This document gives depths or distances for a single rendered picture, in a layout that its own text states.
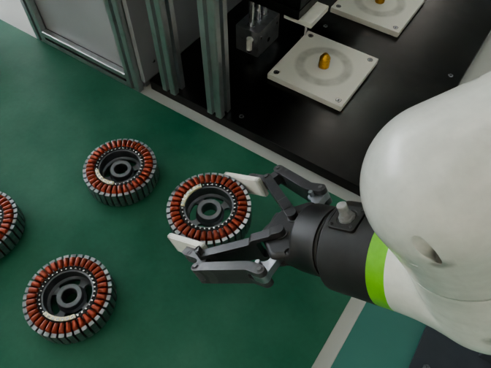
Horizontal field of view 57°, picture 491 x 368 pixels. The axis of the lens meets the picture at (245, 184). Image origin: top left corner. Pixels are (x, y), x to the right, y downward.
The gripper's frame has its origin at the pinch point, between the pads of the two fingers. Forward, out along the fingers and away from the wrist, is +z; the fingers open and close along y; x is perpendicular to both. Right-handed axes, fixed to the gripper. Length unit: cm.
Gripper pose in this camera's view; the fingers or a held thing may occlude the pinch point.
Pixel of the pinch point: (211, 212)
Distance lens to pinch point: 61.2
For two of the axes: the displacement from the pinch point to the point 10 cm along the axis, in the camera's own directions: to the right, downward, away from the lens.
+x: 4.2, 7.3, 5.4
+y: -5.8, 6.7, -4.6
